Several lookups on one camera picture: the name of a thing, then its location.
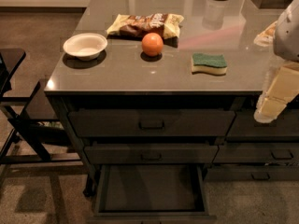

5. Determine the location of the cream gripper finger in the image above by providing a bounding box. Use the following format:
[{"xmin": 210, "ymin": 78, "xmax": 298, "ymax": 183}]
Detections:
[{"xmin": 253, "ymin": 63, "xmax": 299, "ymax": 123}]

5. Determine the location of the green and yellow sponge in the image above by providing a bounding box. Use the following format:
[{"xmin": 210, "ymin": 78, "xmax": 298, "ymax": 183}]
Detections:
[{"xmin": 192, "ymin": 53, "xmax": 227, "ymax": 76}]

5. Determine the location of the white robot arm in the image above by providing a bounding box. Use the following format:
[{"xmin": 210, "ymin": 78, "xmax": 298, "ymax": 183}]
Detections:
[{"xmin": 254, "ymin": 0, "xmax": 299, "ymax": 123}]

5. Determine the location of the top right drawer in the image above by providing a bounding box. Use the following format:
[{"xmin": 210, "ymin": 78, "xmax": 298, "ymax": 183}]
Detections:
[{"xmin": 226, "ymin": 110, "xmax": 299, "ymax": 142}]

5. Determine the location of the middle right drawer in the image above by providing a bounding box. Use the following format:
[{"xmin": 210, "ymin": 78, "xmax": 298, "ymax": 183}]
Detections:
[{"xmin": 213, "ymin": 143, "xmax": 299, "ymax": 163}]

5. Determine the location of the bottom right drawer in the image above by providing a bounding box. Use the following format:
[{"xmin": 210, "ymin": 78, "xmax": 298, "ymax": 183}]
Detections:
[{"xmin": 205, "ymin": 166, "xmax": 299, "ymax": 181}]

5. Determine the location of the top left drawer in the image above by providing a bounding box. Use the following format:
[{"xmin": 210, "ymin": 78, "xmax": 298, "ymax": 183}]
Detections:
[{"xmin": 68, "ymin": 109, "xmax": 235, "ymax": 137}]

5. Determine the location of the middle left drawer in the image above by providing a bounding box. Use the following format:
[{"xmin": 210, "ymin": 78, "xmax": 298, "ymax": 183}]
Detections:
[{"xmin": 84, "ymin": 143, "xmax": 218, "ymax": 164}]

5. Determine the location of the open bottom drawer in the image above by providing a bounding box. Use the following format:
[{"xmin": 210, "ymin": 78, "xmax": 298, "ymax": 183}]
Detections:
[{"xmin": 87, "ymin": 164, "xmax": 217, "ymax": 224}]

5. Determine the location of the snack bag at right edge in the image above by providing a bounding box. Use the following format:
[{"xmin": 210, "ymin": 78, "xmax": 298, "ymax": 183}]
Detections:
[{"xmin": 254, "ymin": 21, "xmax": 278, "ymax": 47}]

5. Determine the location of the yellow brown chip bag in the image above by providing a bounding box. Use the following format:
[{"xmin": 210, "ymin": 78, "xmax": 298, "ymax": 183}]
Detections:
[{"xmin": 107, "ymin": 13, "xmax": 184, "ymax": 39}]

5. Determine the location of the orange fruit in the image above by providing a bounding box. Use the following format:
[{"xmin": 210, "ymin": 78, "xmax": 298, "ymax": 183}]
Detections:
[{"xmin": 141, "ymin": 33, "xmax": 164, "ymax": 57}]

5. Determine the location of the white paper bowl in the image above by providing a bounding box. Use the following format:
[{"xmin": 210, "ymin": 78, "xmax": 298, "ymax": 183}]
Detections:
[{"xmin": 63, "ymin": 33, "xmax": 107, "ymax": 61}]

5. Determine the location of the black folding chair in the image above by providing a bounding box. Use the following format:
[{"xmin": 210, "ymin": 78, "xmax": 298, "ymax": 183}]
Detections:
[{"xmin": 0, "ymin": 48, "xmax": 82, "ymax": 185}]

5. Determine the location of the dark drawer cabinet frame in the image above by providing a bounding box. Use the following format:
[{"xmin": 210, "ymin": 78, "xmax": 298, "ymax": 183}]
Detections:
[{"xmin": 44, "ymin": 91, "xmax": 299, "ymax": 198}]

